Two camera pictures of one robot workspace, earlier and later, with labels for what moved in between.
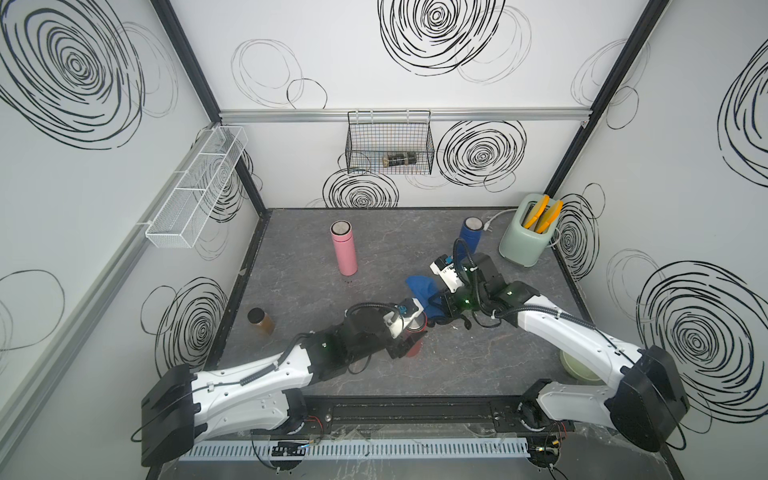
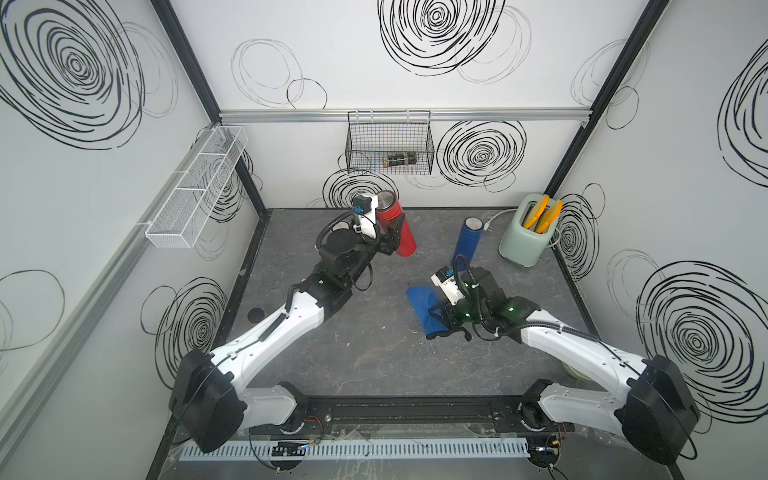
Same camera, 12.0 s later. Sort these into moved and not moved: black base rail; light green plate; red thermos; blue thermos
Moved: red thermos
Not moved: black base rail; blue thermos; light green plate
